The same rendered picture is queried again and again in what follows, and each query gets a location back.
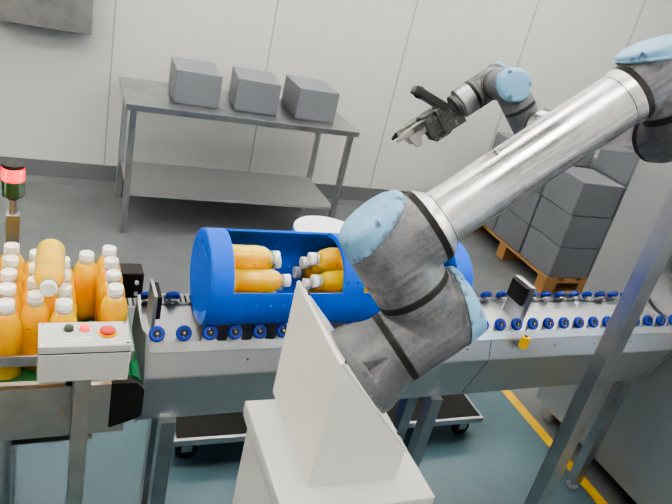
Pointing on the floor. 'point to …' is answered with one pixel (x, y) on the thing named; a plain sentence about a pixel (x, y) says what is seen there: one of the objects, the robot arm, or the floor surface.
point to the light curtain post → (606, 355)
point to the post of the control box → (78, 441)
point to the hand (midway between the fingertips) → (396, 136)
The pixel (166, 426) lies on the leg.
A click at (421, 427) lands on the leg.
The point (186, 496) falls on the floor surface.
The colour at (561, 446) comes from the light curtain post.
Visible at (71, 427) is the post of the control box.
